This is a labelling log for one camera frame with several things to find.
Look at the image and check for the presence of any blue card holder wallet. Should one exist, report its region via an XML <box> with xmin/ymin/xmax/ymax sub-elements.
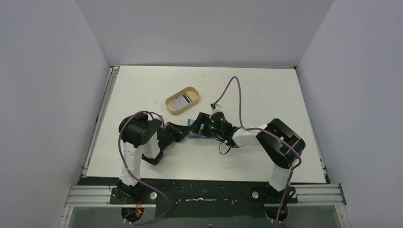
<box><xmin>187</xmin><ymin>119</ymin><xmax>209</xmax><ymax>139</ymax></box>

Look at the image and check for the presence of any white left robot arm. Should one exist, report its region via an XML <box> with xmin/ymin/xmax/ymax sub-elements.
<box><xmin>118</xmin><ymin>111</ymin><xmax>190</xmax><ymax>189</ymax></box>

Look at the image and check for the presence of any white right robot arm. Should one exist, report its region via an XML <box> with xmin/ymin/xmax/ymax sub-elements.
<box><xmin>190</xmin><ymin>112</ymin><xmax>306</xmax><ymax>192</ymax></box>

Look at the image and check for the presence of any grey card in tray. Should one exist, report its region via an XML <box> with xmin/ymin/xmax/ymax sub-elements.
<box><xmin>170</xmin><ymin>96</ymin><xmax>188</xmax><ymax>111</ymax></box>

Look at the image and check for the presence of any white card with black stripe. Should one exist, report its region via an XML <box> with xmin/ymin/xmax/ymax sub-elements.
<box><xmin>182</xmin><ymin>93</ymin><xmax>192</xmax><ymax>104</ymax></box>

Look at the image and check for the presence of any beige oval tray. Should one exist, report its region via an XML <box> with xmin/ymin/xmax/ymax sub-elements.
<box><xmin>165</xmin><ymin>86</ymin><xmax>200</xmax><ymax>115</ymax></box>

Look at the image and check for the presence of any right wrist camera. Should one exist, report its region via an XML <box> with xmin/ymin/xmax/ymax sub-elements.
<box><xmin>210</xmin><ymin>103</ymin><xmax>222</xmax><ymax>111</ymax></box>

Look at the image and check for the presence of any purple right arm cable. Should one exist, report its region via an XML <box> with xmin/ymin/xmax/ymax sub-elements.
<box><xmin>210</xmin><ymin>76</ymin><xmax>302</xmax><ymax>228</ymax></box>

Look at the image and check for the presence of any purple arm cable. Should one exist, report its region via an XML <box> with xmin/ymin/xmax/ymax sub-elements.
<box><xmin>118</xmin><ymin>110</ymin><xmax>172</xmax><ymax>226</ymax></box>
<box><xmin>210</xmin><ymin>76</ymin><xmax>302</xmax><ymax>228</ymax></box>

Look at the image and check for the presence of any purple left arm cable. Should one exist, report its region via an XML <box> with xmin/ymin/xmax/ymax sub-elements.
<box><xmin>118</xmin><ymin>110</ymin><xmax>172</xmax><ymax>226</ymax></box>

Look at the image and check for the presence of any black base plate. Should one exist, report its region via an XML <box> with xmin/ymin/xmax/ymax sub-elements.
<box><xmin>77</xmin><ymin>177</ymin><xmax>298</xmax><ymax>219</ymax></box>

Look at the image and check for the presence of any aluminium frame rail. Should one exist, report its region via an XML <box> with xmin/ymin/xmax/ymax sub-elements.
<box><xmin>65</xmin><ymin>184</ymin><xmax>346</xmax><ymax>208</ymax></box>

